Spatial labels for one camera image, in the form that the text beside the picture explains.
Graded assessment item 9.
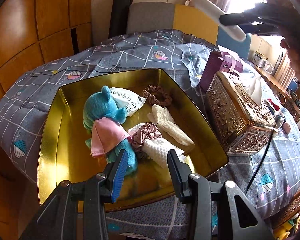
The white plastic case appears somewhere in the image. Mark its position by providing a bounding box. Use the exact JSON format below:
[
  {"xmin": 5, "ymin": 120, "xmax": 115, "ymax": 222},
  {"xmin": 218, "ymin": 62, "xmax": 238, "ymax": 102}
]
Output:
[{"xmin": 191, "ymin": 0, "xmax": 246, "ymax": 42}]

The white waffle cloth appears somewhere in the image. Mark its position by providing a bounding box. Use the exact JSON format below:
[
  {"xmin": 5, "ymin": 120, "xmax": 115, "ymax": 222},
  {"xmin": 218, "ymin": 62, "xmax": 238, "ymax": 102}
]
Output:
[{"xmin": 128, "ymin": 124, "xmax": 186, "ymax": 168}]

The mauve satin scrunchie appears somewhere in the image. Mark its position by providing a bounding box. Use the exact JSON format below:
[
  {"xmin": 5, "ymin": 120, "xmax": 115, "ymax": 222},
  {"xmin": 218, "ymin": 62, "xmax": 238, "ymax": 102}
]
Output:
[{"xmin": 129, "ymin": 122, "xmax": 162, "ymax": 152}]

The cream cloth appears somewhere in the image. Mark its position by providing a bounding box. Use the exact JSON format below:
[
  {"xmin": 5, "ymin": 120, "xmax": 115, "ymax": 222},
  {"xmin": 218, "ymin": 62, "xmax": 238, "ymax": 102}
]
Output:
[{"xmin": 147, "ymin": 104, "xmax": 195, "ymax": 153}]

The teal plush bear pink cape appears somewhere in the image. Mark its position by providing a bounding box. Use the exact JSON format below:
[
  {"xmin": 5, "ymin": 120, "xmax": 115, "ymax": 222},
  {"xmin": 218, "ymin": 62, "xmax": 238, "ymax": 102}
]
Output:
[{"xmin": 83, "ymin": 86, "xmax": 138, "ymax": 176}]

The white plastic packet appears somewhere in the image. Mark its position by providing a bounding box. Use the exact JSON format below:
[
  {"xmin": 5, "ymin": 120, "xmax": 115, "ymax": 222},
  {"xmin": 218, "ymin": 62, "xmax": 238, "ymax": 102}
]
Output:
[{"xmin": 109, "ymin": 87, "xmax": 146, "ymax": 117}]

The brown satin scrunchie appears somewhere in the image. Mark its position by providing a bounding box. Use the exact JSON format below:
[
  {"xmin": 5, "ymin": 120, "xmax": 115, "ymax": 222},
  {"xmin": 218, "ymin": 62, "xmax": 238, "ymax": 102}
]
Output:
[{"xmin": 142, "ymin": 85, "xmax": 172, "ymax": 107}]

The red knit sock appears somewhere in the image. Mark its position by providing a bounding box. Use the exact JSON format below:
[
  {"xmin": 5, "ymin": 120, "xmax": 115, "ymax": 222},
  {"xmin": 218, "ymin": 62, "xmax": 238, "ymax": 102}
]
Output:
[{"xmin": 268, "ymin": 99, "xmax": 280, "ymax": 111}]

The pink dishcloth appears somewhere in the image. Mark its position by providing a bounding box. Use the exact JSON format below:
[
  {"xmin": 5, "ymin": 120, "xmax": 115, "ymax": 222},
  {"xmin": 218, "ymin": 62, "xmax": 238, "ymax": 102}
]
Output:
[{"xmin": 276, "ymin": 113, "xmax": 291, "ymax": 134}]

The person right hand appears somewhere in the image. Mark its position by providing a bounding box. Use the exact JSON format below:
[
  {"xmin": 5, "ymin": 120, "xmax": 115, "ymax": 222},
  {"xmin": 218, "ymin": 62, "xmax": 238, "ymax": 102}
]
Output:
[{"xmin": 280, "ymin": 28, "xmax": 300, "ymax": 81}]

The white box on table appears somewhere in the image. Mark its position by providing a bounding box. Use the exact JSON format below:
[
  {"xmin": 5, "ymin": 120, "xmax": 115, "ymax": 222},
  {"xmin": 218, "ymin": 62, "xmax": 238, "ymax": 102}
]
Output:
[{"xmin": 252, "ymin": 51, "xmax": 267, "ymax": 68}]

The purple cardboard box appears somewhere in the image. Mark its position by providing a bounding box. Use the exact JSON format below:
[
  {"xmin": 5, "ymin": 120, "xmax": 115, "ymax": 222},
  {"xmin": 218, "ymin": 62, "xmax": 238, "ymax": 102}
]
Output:
[{"xmin": 199, "ymin": 51, "xmax": 243, "ymax": 92}]

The gold metal tin box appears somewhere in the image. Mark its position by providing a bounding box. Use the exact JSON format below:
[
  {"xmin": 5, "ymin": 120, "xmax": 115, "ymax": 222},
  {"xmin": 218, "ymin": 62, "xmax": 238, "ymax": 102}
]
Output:
[{"xmin": 37, "ymin": 69, "xmax": 228, "ymax": 211}]

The white tissue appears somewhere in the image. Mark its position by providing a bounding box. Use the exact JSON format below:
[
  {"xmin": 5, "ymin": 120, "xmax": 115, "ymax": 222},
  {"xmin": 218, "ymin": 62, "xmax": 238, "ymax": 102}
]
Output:
[{"xmin": 242, "ymin": 75, "xmax": 262, "ymax": 107}]

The wooden side table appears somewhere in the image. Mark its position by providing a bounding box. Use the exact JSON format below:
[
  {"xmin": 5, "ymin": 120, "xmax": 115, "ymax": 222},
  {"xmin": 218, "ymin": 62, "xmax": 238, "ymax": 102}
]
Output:
[{"xmin": 253, "ymin": 64, "xmax": 291, "ymax": 99}]

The ornate gold tissue box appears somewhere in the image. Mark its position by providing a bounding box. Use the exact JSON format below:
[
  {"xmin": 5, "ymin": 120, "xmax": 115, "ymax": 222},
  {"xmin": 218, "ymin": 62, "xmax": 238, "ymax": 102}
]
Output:
[{"xmin": 205, "ymin": 72, "xmax": 279, "ymax": 156}]

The grey patterned bed quilt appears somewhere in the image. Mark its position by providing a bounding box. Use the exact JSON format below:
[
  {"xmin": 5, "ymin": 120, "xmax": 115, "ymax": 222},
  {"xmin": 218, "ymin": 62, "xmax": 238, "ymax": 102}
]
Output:
[{"xmin": 0, "ymin": 28, "xmax": 300, "ymax": 240}]

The grey yellow blue headboard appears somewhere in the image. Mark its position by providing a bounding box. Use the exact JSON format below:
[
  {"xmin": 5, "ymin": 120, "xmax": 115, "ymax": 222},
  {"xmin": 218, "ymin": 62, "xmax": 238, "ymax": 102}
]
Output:
[{"xmin": 127, "ymin": 2, "xmax": 251, "ymax": 60}]

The black rolled mat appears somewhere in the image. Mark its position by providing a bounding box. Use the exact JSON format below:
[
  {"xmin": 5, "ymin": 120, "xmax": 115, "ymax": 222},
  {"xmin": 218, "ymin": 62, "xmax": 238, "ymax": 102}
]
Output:
[{"xmin": 108, "ymin": 0, "xmax": 133, "ymax": 38}]

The wooden wardrobe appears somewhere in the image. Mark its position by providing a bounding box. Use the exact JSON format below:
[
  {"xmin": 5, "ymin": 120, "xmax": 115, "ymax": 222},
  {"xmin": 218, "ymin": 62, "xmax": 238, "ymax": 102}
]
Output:
[{"xmin": 0, "ymin": 0, "xmax": 93, "ymax": 239}]

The black cable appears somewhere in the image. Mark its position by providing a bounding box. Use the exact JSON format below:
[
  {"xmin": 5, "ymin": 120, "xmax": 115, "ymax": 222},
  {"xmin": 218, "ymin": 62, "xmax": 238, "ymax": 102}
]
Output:
[{"xmin": 243, "ymin": 127, "xmax": 276, "ymax": 196}]

